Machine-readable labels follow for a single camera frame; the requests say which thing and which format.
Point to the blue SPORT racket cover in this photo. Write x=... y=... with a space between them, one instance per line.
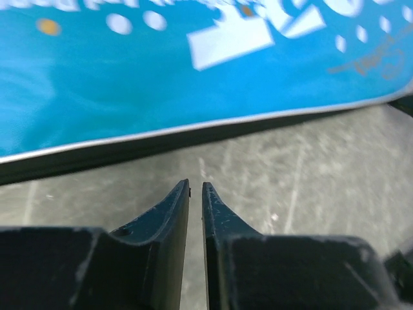
x=88 y=83

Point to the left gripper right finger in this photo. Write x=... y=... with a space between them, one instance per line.
x=249 y=270

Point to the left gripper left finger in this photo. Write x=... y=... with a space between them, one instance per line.
x=136 y=266

